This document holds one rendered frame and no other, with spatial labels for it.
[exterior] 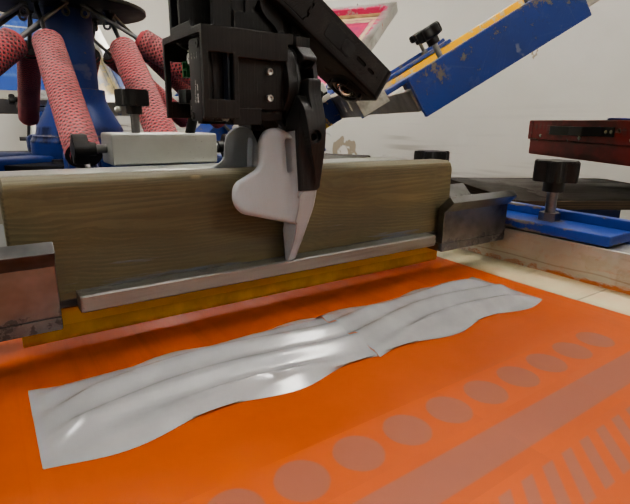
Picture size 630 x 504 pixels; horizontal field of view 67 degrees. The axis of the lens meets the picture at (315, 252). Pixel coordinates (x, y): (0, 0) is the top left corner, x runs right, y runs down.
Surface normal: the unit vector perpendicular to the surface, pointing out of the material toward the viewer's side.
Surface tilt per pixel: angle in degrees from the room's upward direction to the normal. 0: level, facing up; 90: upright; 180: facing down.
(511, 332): 0
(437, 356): 0
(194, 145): 90
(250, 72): 90
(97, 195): 90
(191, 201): 90
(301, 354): 33
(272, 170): 82
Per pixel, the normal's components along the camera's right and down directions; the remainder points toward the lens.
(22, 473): 0.01, -0.96
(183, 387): 0.33, -0.72
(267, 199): 0.56, 0.08
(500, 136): -0.82, 0.14
